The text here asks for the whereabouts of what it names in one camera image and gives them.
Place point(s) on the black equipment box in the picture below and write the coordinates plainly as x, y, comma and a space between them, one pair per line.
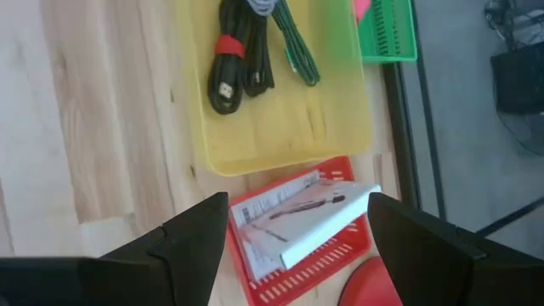
518, 81

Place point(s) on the pink USB charger cube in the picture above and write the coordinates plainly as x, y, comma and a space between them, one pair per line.
360, 8

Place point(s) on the plain white carton box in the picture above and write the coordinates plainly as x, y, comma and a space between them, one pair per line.
314, 221

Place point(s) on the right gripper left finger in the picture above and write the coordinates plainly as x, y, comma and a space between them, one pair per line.
183, 255

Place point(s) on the red desk lamp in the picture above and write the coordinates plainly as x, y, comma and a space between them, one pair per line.
370, 285

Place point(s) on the green plastic basket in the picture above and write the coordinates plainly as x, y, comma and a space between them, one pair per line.
391, 30

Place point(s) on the yellow plastic tray bin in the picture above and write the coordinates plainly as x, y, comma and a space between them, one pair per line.
289, 127

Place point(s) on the black aluminium table frame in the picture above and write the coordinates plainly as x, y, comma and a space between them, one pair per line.
404, 136

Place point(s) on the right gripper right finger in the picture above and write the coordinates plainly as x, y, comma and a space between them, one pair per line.
416, 255

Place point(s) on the red plastic basket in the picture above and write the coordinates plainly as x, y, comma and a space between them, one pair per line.
306, 280

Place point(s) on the white box with green side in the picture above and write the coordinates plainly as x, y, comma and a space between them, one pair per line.
255, 212

